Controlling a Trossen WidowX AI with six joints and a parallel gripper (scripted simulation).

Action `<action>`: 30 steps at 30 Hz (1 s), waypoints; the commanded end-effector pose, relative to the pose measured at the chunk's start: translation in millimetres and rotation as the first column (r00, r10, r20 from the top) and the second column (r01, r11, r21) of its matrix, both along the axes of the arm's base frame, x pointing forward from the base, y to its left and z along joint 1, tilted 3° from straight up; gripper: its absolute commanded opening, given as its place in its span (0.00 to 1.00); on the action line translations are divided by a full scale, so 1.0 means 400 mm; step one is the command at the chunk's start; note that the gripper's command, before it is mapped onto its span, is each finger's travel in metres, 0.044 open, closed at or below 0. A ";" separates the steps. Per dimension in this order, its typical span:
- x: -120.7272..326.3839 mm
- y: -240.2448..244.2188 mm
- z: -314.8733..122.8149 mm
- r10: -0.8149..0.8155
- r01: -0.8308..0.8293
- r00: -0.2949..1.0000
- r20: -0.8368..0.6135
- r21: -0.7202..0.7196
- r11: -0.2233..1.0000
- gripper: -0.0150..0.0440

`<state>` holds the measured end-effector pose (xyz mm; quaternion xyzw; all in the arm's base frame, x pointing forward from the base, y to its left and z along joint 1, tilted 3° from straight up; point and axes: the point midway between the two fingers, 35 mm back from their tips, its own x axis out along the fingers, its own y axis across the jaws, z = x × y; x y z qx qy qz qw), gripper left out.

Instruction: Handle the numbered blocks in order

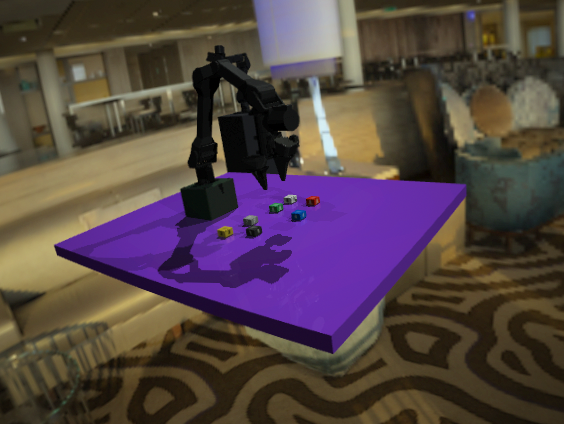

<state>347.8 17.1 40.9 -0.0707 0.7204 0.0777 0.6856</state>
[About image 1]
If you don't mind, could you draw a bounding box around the blue block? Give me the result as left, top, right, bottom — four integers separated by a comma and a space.
291, 210, 307, 220

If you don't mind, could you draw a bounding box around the yellow block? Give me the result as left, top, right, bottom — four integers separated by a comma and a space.
217, 226, 233, 238

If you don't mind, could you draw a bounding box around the red block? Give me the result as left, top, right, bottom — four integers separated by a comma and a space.
306, 196, 320, 205

